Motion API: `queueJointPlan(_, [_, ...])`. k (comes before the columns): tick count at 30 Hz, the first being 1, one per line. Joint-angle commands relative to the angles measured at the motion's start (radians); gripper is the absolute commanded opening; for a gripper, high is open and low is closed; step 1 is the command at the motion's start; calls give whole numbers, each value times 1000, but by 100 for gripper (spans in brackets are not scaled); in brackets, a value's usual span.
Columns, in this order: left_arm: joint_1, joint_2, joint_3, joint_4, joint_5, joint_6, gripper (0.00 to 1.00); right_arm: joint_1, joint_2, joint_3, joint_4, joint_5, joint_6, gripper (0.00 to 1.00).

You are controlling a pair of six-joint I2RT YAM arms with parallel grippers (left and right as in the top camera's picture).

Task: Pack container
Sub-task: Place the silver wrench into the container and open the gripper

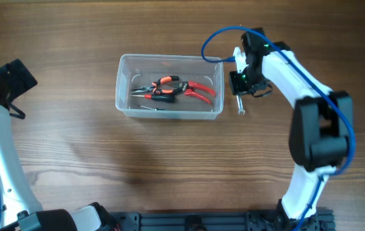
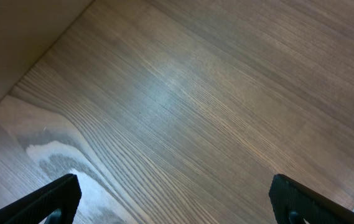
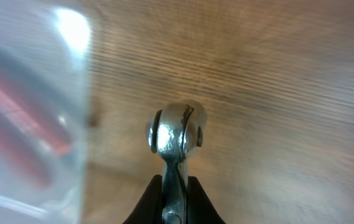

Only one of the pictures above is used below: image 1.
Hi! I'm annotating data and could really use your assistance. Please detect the silver wrench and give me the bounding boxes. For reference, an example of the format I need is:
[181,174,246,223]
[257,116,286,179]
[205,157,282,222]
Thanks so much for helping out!
[236,95,246,115]

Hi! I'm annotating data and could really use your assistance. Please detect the red handle cutters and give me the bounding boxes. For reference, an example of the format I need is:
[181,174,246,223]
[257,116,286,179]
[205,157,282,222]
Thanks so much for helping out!
[177,80,217,105]

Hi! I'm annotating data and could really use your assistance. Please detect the green handle screwdriver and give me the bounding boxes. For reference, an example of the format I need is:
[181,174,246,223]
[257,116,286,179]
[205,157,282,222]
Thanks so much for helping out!
[139,105,165,111]

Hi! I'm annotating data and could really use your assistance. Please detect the orange black pliers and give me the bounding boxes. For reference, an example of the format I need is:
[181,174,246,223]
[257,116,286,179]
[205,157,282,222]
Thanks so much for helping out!
[130,76,182,95]

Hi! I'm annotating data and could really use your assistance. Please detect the clear plastic container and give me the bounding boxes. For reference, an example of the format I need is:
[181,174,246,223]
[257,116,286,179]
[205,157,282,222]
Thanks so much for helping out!
[115,54,225,119]

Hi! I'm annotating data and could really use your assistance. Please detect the red black screwdriver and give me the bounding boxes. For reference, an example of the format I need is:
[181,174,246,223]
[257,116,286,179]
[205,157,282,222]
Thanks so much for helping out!
[133,94,176,103]

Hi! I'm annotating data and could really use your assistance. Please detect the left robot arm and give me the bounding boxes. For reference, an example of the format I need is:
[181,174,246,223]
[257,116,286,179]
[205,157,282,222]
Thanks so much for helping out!
[0,59,121,230]

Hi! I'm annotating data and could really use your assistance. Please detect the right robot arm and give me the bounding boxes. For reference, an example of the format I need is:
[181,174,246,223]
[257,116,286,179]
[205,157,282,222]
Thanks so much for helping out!
[230,28,356,230]

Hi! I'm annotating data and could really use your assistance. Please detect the right blue cable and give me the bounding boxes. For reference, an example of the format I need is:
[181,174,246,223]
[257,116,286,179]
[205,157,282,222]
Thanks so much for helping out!
[200,26,357,231]

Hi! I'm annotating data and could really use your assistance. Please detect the black aluminium rail base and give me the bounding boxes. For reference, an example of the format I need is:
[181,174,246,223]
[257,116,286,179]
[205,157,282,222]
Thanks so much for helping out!
[105,210,335,231]

